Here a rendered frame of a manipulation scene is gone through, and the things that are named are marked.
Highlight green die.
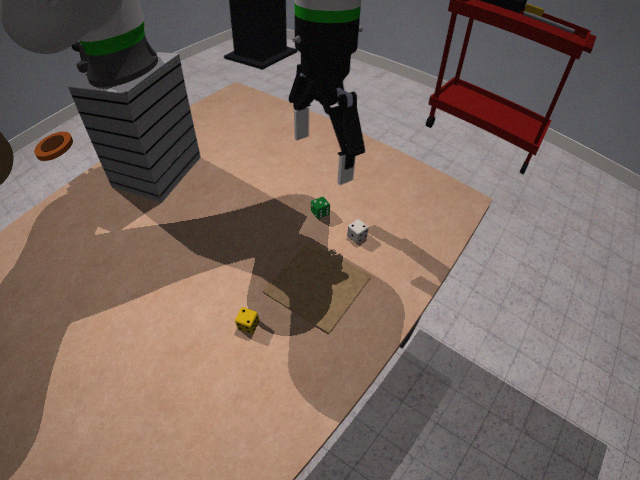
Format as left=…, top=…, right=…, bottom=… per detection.
left=311, top=197, right=330, bottom=219

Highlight grey die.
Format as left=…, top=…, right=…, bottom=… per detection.
left=347, top=219, right=369, bottom=243

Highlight tan flat mat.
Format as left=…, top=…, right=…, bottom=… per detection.
left=263, top=241, right=371, bottom=334

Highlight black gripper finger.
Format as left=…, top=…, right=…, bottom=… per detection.
left=316, top=87, right=365, bottom=185
left=289, top=64, right=316, bottom=141

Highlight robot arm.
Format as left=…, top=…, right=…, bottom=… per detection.
left=0, top=0, right=363, bottom=87

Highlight yellow die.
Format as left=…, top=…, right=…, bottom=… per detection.
left=235, top=307, right=259, bottom=334

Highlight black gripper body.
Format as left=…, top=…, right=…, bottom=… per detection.
left=301, top=53, right=351, bottom=106

